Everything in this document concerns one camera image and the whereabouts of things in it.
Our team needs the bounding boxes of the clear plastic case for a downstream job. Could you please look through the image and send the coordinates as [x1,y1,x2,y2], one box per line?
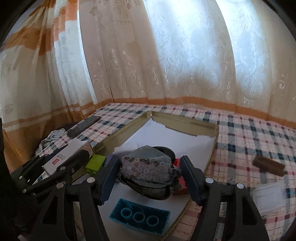
[251,181,286,216]

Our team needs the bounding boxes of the grey sequined cap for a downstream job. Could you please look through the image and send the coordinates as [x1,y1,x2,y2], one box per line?
[118,146,182,200]

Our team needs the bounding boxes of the gold storage tin box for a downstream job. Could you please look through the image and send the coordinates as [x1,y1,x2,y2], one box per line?
[71,111,220,241]

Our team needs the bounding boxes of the white paper liner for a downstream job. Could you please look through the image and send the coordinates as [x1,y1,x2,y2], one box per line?
[74,117,217,241]

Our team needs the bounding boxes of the blue toy brick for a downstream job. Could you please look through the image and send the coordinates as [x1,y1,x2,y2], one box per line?
[109,198,171,235]

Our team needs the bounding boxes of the white red-label box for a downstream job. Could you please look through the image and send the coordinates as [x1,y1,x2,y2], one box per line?
[43,140,93,176]

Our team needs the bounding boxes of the green toy brick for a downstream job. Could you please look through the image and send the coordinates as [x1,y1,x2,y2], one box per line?
[85,154,106,176]

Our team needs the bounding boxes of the red toy brick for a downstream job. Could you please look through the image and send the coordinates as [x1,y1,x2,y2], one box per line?
[173,158,189,196]

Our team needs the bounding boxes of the cream lace curtain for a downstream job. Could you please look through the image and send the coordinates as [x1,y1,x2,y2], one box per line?
[1,1,295,170]

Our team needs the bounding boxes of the black smartphone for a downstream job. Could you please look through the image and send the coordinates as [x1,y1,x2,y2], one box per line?
[67,115,101,139]

